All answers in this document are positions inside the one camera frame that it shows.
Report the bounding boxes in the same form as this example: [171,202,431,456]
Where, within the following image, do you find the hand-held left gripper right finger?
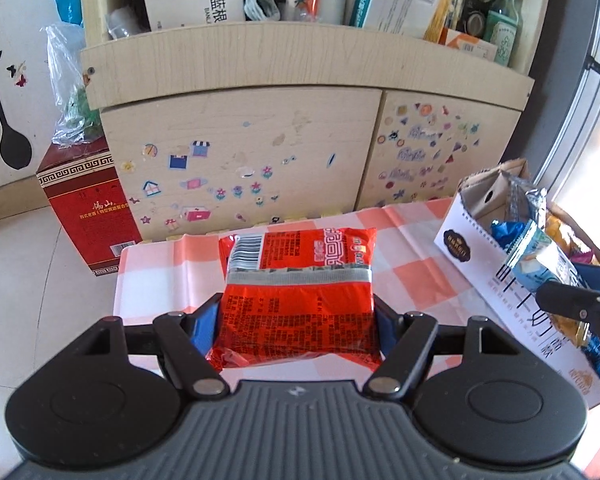
[362,300,526,400]

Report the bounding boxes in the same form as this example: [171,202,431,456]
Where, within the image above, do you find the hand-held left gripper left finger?
[70,294,229,401]

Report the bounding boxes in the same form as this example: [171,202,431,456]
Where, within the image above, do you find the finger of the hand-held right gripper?
[536,264,600,361]

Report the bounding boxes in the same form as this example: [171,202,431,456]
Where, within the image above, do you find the light blue snack packet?
[504,219,583,292]

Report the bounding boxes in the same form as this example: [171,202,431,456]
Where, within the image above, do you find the yellow snack packet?
[544,204,600,267]

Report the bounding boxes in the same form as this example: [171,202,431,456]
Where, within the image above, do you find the printed cardboard box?
[434,159,600,408]

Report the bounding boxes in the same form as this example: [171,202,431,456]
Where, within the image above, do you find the red snack packet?
[205,227,383,371]

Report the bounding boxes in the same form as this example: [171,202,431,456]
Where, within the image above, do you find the orange checked tablecloth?
[112,195,600,480]

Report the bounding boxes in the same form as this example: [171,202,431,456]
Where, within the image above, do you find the red carton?
[35,136,143,277]

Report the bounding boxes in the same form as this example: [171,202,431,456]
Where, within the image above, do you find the wooden cabinet with stickers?
[80,0,553,241]

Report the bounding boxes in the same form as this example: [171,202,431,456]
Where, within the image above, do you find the orange and white box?
[439,29,499,63]

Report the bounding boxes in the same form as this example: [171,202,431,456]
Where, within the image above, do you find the clear bag with greens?
[45,22,103,146]

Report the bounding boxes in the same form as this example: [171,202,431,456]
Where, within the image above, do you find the yellow box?
[424,0,458,43]

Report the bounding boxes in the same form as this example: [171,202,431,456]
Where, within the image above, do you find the clear plastic cup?
[105,6,142,41]

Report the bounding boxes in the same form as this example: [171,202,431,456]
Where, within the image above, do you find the white jar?
[314,0,349,26]

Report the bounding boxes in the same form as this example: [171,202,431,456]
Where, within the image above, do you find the white coiled cable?
[244,0,282,22]

